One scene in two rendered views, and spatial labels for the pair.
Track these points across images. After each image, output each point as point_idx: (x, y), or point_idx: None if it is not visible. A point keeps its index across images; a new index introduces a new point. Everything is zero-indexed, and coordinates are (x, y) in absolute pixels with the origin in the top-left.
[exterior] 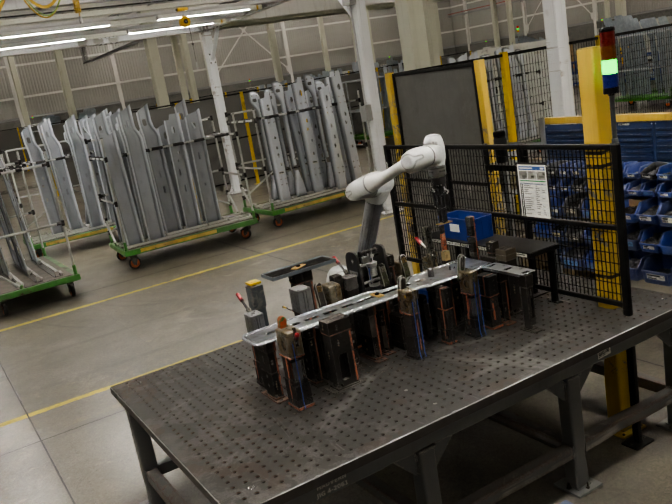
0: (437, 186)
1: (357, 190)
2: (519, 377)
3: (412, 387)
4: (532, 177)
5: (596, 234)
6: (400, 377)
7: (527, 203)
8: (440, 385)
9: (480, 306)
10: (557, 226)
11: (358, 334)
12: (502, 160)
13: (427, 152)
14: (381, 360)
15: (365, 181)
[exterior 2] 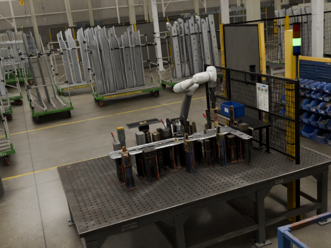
0: (211, 91)
1: (178, 88)
2: (229, 188)
3: (181, 186)
4: (262, 90)
5: (287, 122)
6: (178, 180)
7: (259, 102)
8: (193, 187)
9: None
10: (271, 115)
11: None
12: (252, 79)
13: (205, 75)
14: (174, 170)
15: (181, 84)
